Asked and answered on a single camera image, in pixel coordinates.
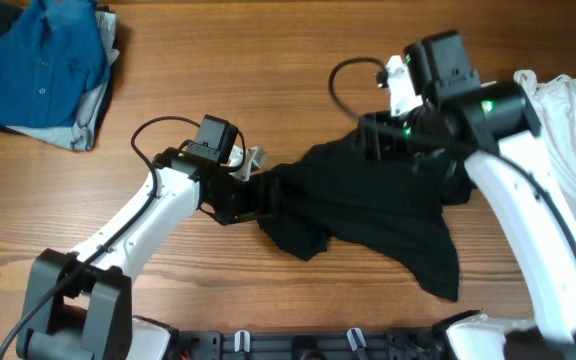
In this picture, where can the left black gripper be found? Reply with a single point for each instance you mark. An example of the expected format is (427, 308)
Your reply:
(248, 208)

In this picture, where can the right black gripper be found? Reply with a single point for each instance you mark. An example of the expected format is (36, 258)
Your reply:
(380, 144)

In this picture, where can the black t-shirt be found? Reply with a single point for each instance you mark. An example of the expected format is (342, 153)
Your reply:
(393, 206)

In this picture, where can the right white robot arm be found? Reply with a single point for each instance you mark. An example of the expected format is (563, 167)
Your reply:
(438, 101)

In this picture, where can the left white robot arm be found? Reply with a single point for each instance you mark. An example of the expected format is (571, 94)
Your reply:
(78, 304)

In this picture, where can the light grey folded garment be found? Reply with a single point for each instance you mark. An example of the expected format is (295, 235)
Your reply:
(93, 104)

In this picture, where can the blue button shirt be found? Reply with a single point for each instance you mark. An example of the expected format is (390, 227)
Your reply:
(49, 59)

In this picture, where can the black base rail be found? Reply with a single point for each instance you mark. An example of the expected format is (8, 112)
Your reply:
(352, 344)

